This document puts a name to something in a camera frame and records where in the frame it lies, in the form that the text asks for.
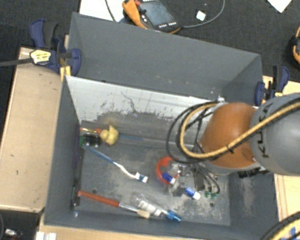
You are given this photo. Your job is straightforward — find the blue white red small tube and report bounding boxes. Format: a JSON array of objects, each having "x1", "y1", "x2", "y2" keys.
[{"x1": 160, "y1": 171, "x2": 178, "y2": 186}]

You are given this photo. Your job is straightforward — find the blue plastic piece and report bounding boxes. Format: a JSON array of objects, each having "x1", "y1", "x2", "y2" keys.
[{"x1": 164, "y1": 209, "x2": 184, "y2": 223}]

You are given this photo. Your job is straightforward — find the clear plastic bottle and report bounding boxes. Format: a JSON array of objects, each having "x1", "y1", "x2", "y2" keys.
[{"x1": 130, "y1": 194, "x2": 168, "y2": 218}]

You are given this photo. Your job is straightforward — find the blue and white toothbrush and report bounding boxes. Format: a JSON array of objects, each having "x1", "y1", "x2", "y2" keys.
[{"x1": 81, "y1": 146, "x2": 153, "y2": 184}]

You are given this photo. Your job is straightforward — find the yellow toy duck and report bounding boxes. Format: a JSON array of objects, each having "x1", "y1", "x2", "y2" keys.
[{"x1": 98, "y1": 124, "x2": 121, "y2": 148}]

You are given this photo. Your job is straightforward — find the black and green small toy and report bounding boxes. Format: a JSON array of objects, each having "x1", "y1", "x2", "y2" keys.
[{"x1": 78, "y1": 131, "x2": 103, "y2": 150}]

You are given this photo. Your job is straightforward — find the grey metal bin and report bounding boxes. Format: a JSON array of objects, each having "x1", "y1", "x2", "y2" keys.
[{"x1": 37, "y1": 11, "x2": 300, "y2": 240}]

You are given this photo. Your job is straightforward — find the pale wood board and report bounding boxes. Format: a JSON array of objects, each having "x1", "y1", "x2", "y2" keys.
[{"x1": 0, "y1": 45, "x2": 72, "y2": 218}]

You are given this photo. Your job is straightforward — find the orange ring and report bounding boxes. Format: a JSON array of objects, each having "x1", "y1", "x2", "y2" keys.
[{"x1": 153, "y1": 155, "x2": 179, "y2": 186}]

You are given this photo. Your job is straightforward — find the red handled brush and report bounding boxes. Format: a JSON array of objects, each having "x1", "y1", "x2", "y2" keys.
[{"x1": 75, "y1": 189, "x2": 153, "y2": 220}]

